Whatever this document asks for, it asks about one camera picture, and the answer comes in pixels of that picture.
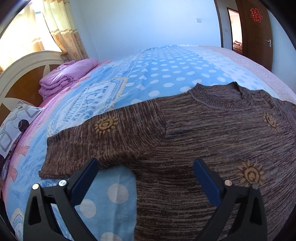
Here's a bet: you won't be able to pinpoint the brown knit sweater sun motifs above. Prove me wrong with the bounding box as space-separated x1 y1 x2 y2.
39 82 295 240

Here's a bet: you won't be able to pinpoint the patterned white pillow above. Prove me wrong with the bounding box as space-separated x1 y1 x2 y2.
1 101 43 159

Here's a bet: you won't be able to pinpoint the pink bed sheet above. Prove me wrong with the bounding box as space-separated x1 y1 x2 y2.
203 46 296 104

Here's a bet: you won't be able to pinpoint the white wooden headboard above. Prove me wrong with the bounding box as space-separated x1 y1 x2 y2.
1 51 64 122

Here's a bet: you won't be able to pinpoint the folded purple quilt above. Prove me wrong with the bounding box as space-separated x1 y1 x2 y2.
39 58 99 100

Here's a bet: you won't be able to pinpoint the brown wooden door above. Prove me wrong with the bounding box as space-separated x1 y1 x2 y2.
236 0 273 71

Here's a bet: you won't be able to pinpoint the blue polka dot bed blanket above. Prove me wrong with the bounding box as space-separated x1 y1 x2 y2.
3 45 279 240

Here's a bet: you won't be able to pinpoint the red double happiness decal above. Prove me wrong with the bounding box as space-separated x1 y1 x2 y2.
250 8 263 23

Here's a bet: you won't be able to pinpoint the beige patterned curtain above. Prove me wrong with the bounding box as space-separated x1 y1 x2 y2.
42 0 88 62

